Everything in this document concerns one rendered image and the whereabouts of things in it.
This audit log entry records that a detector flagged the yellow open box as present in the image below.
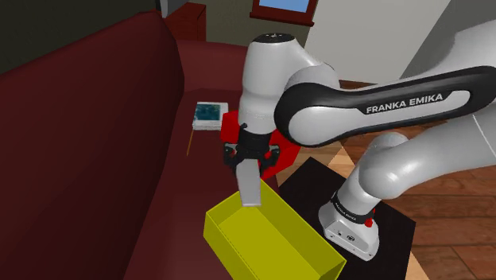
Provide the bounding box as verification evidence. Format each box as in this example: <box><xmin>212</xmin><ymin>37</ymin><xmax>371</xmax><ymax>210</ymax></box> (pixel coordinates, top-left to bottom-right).
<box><xmin>203</xmin><ymin>177</ymin><xmax>347</xmax><ymax>280</ymax></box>

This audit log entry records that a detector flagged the window with red frame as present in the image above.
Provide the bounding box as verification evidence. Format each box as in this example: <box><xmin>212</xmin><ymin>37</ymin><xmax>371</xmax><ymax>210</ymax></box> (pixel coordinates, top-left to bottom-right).
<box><xmin>249</xmin><ymin>0</ymin><xmax>320</xmax><ymax>28</ymax></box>

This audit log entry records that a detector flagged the white book with blue cover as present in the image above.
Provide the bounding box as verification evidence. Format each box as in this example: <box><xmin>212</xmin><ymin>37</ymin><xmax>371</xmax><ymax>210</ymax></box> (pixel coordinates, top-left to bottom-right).
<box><xmin>192</xmin><ymin>101</ymin><xmax>230</xmax><ymax>132</ymax></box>

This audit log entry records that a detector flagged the black robot stand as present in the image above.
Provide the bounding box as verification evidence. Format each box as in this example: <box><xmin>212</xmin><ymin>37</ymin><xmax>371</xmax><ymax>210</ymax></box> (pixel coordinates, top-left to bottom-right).
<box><xmin>278</xmin><ymin>156</ymin><xmax>417</xmax><ymax>280</ymax></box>

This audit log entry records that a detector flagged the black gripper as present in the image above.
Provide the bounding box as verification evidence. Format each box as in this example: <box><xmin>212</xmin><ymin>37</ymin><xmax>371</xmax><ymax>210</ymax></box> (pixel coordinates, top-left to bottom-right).
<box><xmin>223</xmin><ymin>129</ymin><xmax>282</xmax><ymax>177</ymax></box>

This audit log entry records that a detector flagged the thin brown pencil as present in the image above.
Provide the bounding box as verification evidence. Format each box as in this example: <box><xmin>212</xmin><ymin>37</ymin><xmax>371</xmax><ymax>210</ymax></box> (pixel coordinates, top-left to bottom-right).
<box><xmin>185</xmin><ymin>129</ymin><xmax>195</xmax><ymax>158</ymax></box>

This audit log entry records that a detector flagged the red box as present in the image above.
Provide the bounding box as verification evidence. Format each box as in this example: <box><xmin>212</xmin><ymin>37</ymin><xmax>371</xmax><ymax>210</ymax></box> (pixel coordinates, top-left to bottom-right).
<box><xmin>219</xmin><ymin>110</ymin><xmax>303</xmax><ymax>181</ymax></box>

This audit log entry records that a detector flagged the reddish brown cabinet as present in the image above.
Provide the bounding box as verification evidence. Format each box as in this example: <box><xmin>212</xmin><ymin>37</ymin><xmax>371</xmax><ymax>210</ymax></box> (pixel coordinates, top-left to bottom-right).
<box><xmin>165</xmin><ymin>2</ymin><xmax>207</xmax><ymax>42</ymax></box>

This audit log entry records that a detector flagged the grey rectangular remote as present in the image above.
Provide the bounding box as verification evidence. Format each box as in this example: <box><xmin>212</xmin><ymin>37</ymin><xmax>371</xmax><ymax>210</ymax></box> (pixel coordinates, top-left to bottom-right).
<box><xmin>235</xmin><ymin>160</ymin><xmax>263</xmax><ymax>208</ymax></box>

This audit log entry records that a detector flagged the dark red sofa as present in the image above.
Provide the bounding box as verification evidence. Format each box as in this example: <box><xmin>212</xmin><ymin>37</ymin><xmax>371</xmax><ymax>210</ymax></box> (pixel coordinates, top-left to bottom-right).
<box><xmin>0</xmin><ymin>9</ymin><xmax>281</xmax><ymax>280</ymax></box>

